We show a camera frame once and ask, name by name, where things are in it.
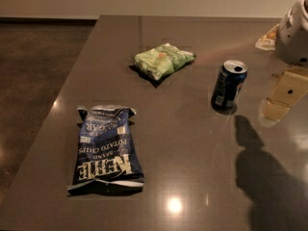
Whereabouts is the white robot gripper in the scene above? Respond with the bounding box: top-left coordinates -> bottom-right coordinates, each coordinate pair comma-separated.
255,0 -> 308,122

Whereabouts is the blue kettle chip bag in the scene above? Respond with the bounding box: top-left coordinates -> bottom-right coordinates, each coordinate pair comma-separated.
67,105 -> 144,194

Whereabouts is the green chip bag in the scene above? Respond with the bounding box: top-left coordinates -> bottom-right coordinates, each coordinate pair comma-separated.
132,43 -> 196,81

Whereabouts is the blue soda can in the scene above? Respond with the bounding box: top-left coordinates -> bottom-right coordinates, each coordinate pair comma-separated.
211,60 -> 247,110

